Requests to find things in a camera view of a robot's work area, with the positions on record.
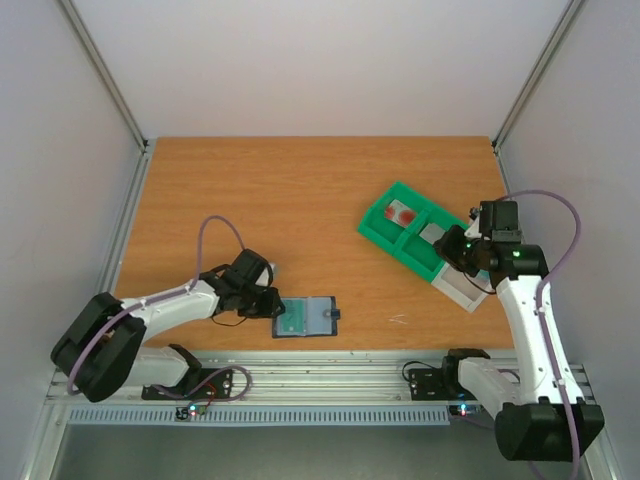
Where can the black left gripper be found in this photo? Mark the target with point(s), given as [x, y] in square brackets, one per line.
[271, 309]

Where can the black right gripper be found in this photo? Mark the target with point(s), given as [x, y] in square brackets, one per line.
[454, 245]

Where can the green teal chip card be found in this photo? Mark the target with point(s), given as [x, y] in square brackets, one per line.
[292, 321]

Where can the dark blue card holder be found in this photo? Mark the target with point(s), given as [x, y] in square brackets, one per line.
[322, 316]

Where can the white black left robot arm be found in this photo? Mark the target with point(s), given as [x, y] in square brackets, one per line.
[98, 350]

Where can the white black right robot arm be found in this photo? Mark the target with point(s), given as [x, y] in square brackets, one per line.
[545, 416]

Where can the grey white card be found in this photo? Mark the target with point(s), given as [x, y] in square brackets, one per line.
[432, 233]

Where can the white card with red circles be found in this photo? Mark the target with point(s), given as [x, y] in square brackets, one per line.
[399, 213]

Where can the white translucent plastic bin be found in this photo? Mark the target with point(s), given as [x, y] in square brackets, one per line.
[464, 290]

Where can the green plastic bin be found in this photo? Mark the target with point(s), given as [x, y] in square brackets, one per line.
[384, 233]

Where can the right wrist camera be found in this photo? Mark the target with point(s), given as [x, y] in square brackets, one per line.
[472, 231]

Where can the aluminium frame rail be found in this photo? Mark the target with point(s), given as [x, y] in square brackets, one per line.
[323, 377]

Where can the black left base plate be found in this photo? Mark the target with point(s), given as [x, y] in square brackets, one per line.
[198, 384]

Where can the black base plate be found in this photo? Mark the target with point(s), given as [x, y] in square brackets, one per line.
[198, 384]
[430, 384]

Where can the grey slotted cable duct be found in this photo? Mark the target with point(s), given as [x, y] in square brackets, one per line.
[262, 416]

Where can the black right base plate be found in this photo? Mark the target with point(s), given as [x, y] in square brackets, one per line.
[430, 384]

